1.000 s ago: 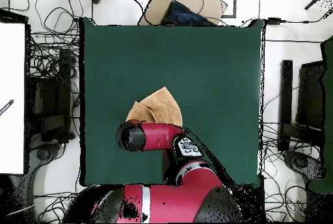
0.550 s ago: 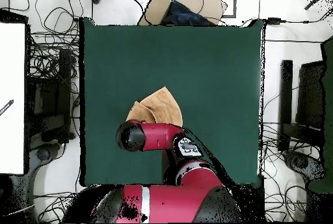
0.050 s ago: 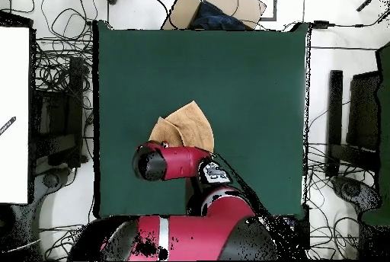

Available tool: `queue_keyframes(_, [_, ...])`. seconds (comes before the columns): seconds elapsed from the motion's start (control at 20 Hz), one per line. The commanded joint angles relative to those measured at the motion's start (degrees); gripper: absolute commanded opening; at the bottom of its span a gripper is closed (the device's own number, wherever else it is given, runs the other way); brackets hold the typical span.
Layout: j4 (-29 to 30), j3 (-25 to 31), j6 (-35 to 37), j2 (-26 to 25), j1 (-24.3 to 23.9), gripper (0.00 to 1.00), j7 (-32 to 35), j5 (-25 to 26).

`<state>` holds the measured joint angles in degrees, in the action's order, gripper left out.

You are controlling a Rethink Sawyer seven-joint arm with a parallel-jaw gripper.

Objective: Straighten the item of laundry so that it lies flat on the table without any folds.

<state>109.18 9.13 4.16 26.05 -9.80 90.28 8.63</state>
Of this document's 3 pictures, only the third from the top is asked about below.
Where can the tan terry towel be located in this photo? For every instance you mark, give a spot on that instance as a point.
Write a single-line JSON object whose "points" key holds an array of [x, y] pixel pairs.
{"points": [[192, 125]]}

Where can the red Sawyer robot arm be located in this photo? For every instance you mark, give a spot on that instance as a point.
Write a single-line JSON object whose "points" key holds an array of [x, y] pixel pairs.
{"points": [[182, 161]]}

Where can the dark green table cloth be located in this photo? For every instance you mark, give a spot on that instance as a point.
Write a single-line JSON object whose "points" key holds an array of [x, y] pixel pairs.
{"points": [[243, 76]]}

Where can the dark blue garment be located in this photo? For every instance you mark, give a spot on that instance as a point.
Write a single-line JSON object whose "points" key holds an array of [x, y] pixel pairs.
{"points": [[213, 18]]}

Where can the cardboard box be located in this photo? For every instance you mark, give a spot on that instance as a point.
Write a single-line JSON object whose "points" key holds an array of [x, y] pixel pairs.
{"points": [[182, 12]]}

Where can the grey swivel base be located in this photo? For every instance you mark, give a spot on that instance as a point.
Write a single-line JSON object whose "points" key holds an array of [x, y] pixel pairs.
{"points": [[353, 190], [50, 179]]}

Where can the black power adapter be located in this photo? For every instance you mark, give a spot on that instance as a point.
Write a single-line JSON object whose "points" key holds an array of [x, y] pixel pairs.
{"points": [[320, 24]]}

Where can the white panel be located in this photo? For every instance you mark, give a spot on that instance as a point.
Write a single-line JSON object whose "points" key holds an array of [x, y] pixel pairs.
{"points": [[13, 91]]}

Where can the black strip label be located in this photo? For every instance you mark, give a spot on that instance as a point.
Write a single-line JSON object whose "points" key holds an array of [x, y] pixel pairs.
{"points": [[7, 125]]}

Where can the green fabric drape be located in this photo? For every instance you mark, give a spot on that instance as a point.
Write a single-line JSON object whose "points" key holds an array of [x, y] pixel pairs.
{"points": [[384, 122]]}

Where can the grey square frame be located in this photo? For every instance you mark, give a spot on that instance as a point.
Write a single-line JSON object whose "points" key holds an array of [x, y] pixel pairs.
{"points": [[275, 0]]}

